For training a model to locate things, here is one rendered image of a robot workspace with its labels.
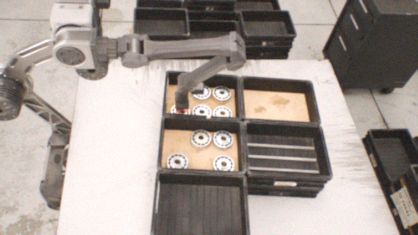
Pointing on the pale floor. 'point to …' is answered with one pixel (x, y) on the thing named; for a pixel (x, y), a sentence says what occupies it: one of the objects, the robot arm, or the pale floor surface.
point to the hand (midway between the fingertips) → (181, 110)
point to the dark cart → (374, 44)
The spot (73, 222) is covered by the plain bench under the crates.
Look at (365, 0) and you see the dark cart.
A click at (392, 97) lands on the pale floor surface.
